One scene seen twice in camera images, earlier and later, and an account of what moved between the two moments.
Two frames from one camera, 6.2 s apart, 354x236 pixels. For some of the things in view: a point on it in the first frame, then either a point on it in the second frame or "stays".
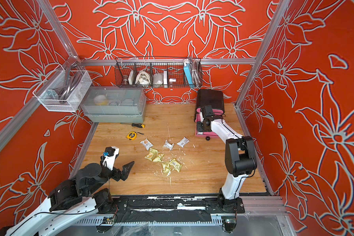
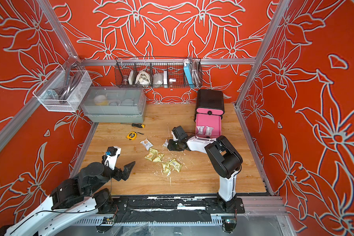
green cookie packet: [158, 158] stays
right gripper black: [199, 128] to [170, 147]
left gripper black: [119, 176] stays
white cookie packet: [167, 145] stays
